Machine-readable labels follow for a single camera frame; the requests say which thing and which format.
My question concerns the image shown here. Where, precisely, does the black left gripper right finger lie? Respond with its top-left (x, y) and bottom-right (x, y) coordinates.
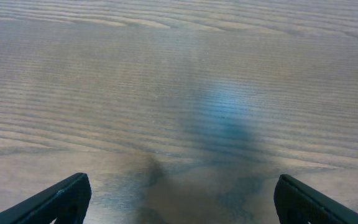
top-left (273, 174), bottom-right (358, 224)

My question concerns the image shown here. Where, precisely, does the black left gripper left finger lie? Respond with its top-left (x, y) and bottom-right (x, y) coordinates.
top-left (0, 172), bottom-right (91, 224)

